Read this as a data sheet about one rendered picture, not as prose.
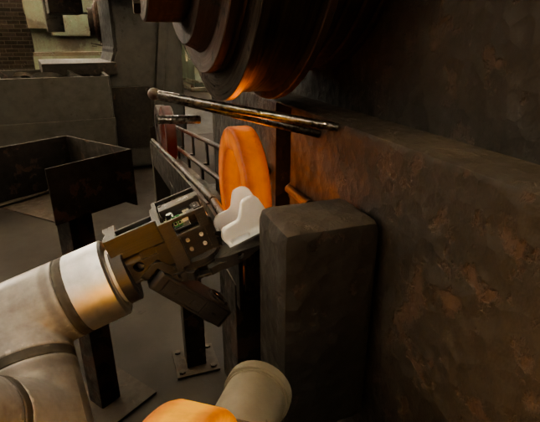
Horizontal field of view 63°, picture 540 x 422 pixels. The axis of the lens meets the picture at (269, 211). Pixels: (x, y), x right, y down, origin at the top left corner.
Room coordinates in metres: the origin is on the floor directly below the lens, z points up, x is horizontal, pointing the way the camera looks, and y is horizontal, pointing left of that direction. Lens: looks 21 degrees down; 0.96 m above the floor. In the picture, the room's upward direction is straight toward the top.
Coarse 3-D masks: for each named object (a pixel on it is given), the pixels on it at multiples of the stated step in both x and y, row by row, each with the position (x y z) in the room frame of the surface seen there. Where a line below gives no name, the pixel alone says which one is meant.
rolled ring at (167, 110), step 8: (160, 112) 1.49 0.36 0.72; (168, 112) 1.43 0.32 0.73; (160, 128) 1.54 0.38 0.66; (168, 128) 1.39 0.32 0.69; (168, 136) 1.38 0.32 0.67; (176, 136) 1.39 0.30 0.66; (168, 144) 1.38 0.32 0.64; (176, 144) 1.39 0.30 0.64; (168, 152) 1.39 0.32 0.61; (176, 152) 1.40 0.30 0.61
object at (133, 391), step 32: (0, 160) 1.00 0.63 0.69; (32, 160) 1.06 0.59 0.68; (64, 160) 1.13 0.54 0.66; (96, 160) 0.92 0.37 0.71; (128, 160) 0.98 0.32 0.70; (0, 192) 0.99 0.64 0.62; (32, 192) 1.05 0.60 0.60; (64, 192) 0.85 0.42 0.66; (96, 192) 0.91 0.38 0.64; (128, 192) 0.98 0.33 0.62; (64, 224) 0.94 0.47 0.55; (96, 352) 0.94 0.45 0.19; (96, 384) 0.93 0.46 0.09; (128, 384) 1.02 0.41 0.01; (96, 416) 0.91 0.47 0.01
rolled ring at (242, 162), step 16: (240, 128) 0.61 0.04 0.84; (224, 144) 0.64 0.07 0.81; (240, 144) 0.57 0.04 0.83; (256, 144) 0.57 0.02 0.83; (224, 160) 0.66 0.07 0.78; (240, 160) 0.56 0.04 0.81; (256, 160) 0.55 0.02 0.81; (224, 176) 0.67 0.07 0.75; (240, 176) 0.56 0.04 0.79; (256, 176) 0.54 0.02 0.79; (224, 192) 0.67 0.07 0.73; (256, 192) 0.53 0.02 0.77; (224, 208) 0.66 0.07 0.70
